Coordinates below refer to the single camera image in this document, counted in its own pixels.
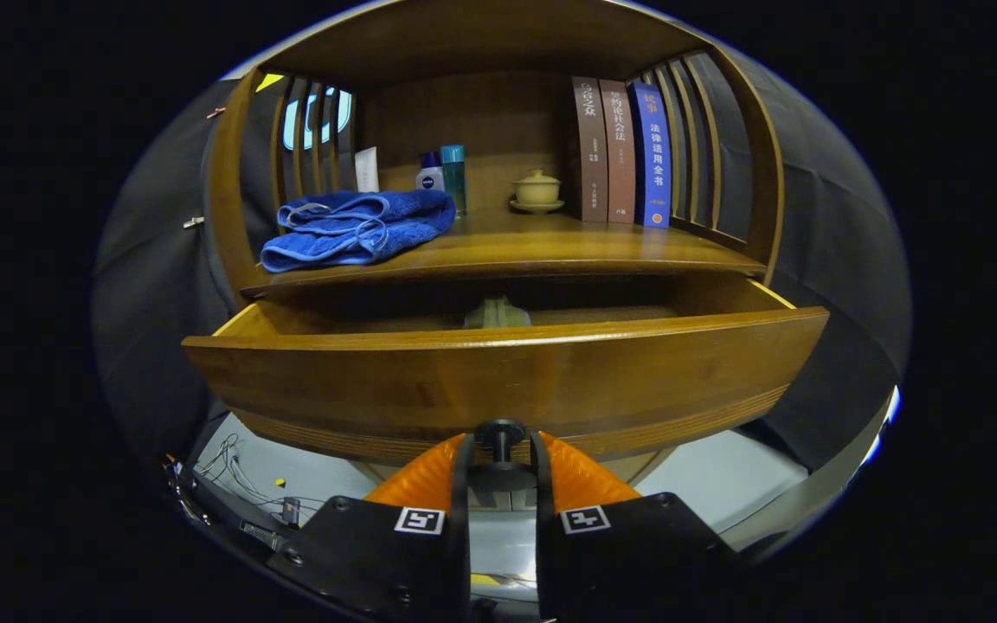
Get wooden cabinet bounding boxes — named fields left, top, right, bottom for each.
left=183, top=0, right=830, bottom=511

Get teal bottle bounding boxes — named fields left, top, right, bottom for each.
left=440, top=145, right=468, bottom=217

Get white cables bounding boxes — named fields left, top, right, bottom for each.
left=196, top=433, right=326, bottom=529

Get wooden countertop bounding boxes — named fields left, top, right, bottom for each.
left=243, top=208, right=766, bottom=299

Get reddish brown book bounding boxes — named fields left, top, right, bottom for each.
left=599, top=79, right=638, bottom=225

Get beige lidded teacup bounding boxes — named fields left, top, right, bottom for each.
left=510, top=169, right=565, bottom=214

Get white tube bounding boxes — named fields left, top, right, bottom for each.
left=354, top=146, right=381, bottom=193

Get blue book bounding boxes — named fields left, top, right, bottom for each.
left=627, top=80, right=672, bottom=229

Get black drawer knob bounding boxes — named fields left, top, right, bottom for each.
left=468, top=420, right=538, bottom=492

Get dark brown book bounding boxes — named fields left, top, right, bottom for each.
left=571, top=75, right=609, bottom=223

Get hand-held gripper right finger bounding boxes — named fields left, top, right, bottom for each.
left=529, top=430, right=737, bottom=620

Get green-handled sponge scrubber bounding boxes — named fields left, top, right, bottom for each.
left=464, top=296, right=532, bottom=330

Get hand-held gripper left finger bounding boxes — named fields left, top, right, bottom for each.
left=269, top=433, right=473, bottom=620

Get blue towel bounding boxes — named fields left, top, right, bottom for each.
left=260, top=189, right=457, bottom=273

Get white lotion bottle blue cap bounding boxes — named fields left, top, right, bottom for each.
left=415, top=151, right=446, bottom=192

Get wooden drawer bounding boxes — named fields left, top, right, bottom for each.
left=183, top=277, right=830, bottom=464

